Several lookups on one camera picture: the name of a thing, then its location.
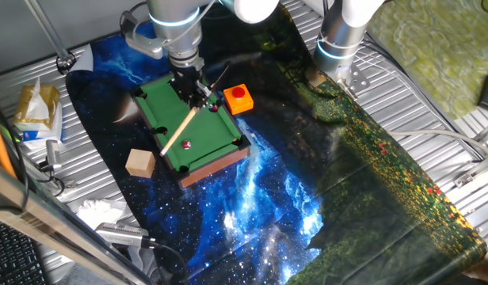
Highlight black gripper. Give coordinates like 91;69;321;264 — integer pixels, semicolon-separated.
170;64;214;111

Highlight wooden pool cue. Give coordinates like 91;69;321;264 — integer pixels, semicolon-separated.
159;64;231;158

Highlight mini green pool table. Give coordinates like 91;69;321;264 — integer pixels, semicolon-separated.
129;70;252;190

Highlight orange box with red button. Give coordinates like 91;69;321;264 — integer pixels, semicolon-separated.
223;83;255;116

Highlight wooden cube block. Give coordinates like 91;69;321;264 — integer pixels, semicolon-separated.
124;148;157;179

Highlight galaxy and forest printed cloth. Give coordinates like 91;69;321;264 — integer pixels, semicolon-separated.
64;3;488;285

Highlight yellow white package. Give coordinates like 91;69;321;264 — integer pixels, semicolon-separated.
21;101;65;150

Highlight crumpled white tissue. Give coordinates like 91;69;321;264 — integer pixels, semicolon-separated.
75;199;128;231

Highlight yellow tissue box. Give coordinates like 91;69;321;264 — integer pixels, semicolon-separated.
13;77;61;132

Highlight metal stand pole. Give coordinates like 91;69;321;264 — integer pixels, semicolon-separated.
24;0;77;76

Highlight green mossy mat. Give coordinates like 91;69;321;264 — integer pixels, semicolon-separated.
364;0;488;122

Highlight black keyboard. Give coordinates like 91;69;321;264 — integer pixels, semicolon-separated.
0;217;49;285

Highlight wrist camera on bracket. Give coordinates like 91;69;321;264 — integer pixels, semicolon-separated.
119;10;166;61

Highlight long silver camera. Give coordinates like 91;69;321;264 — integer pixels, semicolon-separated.
94;222;158;249

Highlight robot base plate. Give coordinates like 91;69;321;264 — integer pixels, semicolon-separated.
337;63;371;100

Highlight black camera cable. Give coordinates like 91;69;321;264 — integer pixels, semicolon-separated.
148;237;189;285

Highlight aluminium frame beam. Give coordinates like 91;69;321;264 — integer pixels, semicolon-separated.
0;158;154;285

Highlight grey cable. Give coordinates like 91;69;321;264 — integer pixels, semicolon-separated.
386;128;488;159

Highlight aluminium bracket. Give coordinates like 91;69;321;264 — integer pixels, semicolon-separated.
452;118;488;189

